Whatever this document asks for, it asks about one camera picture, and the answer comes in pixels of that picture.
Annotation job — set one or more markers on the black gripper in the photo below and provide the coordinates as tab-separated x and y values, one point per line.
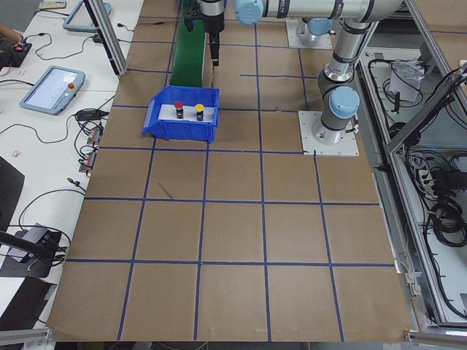
213	25

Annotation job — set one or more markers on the yellow push button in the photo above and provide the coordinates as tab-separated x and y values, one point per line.
199	108

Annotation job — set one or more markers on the red push button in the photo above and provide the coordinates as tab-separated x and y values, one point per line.
179	107

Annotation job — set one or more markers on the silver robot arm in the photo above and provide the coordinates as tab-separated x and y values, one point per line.
340	102
309	28

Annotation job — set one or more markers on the green conveyor belt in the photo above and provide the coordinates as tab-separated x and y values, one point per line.
188	65

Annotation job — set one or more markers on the blue left storage bin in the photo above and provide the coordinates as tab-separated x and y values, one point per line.
174	129

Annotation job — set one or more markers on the white foam pad left bin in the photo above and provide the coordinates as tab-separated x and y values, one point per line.
169	112

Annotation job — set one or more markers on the far teach pendant tablet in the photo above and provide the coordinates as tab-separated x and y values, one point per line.
79	20

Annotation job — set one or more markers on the teach pendant tablet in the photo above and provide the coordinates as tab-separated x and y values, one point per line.
79	20
54	90

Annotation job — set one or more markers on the near teach pendant tablet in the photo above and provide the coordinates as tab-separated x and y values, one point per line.
54	90

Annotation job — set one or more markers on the white crumpled paper box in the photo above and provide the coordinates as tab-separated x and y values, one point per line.
405	79

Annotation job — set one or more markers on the black emergency stop box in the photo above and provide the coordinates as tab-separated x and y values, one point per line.
18	54

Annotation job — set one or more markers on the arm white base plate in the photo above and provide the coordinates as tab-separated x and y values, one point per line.
320	43
316	139

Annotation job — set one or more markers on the aluminium frame post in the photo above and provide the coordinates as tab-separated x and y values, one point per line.
103	25

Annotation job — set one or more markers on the black camera stand base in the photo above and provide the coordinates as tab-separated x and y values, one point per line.
31	252

